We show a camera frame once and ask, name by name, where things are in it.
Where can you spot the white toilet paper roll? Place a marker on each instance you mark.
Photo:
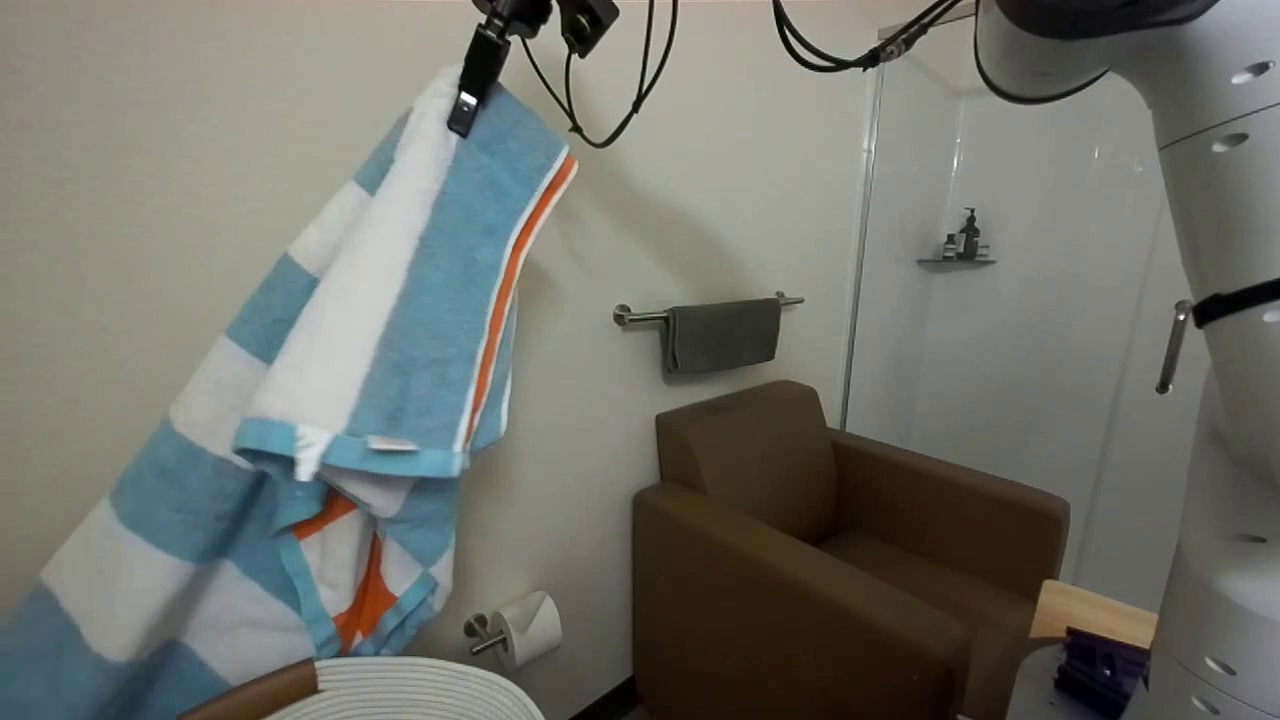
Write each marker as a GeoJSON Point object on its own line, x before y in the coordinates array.
{"type": "Point", "coordinates": [538, 626]}

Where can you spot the light wooden side table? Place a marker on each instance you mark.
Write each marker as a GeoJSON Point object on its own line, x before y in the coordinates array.
{"type": "Point", "coordinates": [1095, 611]}

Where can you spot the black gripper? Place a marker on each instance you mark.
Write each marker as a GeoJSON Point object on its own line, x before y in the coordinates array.
{"type": "Point", "coordinates": [514, 12]}

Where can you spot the chrome toilet paper holder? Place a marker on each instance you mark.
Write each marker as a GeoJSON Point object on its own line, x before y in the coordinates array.
{"type": "Point", "coordinates": [480, 634]}

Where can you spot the chrome towel bar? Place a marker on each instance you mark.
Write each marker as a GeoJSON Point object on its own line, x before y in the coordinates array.
{"type": "Point", "coordinates": [637, 318]}

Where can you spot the blue white striped towel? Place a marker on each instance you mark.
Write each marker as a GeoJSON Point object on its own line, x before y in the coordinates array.
{"type": "Point", "coordinates": [440, 266]}

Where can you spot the glass shower enclosure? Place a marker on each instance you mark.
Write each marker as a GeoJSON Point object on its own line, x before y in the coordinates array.
{"type": "Point", "coordinates": [1012, 387]}

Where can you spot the purple bag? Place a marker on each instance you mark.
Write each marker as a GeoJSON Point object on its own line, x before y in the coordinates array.
{"type": "Point", "coordinates": [1103, 670]}

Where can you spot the dark bottle on shelf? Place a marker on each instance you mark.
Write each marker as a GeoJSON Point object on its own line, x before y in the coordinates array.
{"type": "Point", "coordinates": [969, 234]}

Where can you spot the glass shower shelf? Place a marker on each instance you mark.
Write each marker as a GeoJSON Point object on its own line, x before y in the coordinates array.
{"type": "Point", "coordinates": [959, 262]}

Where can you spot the brown armchair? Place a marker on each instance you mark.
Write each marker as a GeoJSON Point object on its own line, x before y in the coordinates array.
{"type": "Point", "coordinates": [745, 613]}

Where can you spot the grey hanging towel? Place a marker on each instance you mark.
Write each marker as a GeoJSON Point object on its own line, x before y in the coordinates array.
{"type": "Point", "coordinates": [722, 339]}

